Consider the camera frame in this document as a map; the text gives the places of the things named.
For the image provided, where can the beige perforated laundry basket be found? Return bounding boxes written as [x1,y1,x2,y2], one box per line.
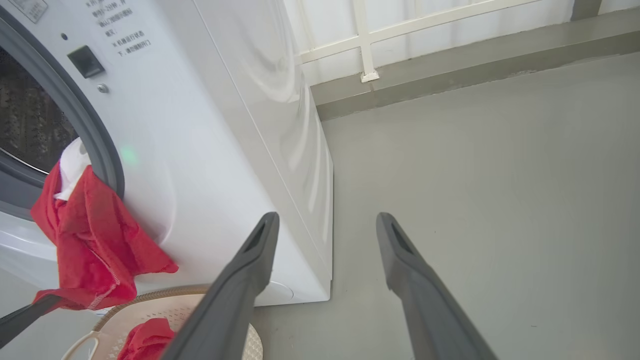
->
[61,284,264,360]

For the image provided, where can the white garment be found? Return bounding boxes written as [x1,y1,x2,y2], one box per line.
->
[54,137,93,202]

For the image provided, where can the large red mesh garment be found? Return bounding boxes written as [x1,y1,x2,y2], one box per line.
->
[30,160,179,312]

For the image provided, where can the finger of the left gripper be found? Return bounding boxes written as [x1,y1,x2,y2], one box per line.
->
[0,295,62,349]

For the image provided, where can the grey warning sticker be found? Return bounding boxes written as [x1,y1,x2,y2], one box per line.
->
[7,0,50,24]

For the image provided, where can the small red garment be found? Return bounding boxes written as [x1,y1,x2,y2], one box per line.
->
[117,317,177,360]

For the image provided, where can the grey rubber door gasket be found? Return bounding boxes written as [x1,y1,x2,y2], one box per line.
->
[0,6,126,222]

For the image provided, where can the white front-load washing machine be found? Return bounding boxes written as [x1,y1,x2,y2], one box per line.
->
[0,0,335,321]

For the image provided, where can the white metal railing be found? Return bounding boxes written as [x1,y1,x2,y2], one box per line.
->
[294,0,551,84]

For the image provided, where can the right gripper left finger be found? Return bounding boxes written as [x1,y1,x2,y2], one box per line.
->
[160,211,281,360]

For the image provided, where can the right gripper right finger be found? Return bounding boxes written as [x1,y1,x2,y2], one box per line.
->
[375,212,499,360]

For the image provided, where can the perforated steel drum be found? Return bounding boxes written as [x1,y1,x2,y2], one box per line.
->
[0,47,81,174]

